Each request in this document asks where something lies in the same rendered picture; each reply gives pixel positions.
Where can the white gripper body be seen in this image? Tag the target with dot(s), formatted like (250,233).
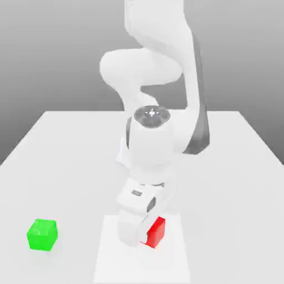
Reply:
(129,228)

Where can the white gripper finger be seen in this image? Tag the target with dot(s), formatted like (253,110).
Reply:
(143,230)

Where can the small red cube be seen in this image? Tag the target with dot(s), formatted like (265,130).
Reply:
(156,233)

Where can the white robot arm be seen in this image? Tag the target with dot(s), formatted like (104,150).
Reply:
(155,144)

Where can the small green cube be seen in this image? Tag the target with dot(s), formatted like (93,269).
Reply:
(41,235)

